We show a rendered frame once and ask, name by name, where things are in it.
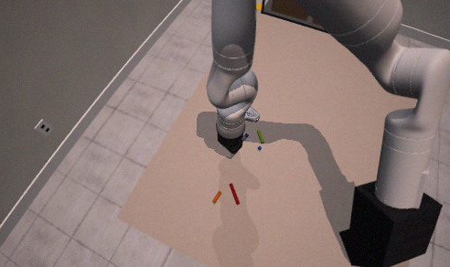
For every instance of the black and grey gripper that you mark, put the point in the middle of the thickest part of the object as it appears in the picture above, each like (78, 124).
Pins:
(231, 139)

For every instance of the orange rod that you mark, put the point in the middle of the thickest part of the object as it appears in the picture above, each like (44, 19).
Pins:
(216, 198)

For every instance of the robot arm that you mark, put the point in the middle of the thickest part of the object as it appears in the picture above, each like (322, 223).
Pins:
(366, 28)

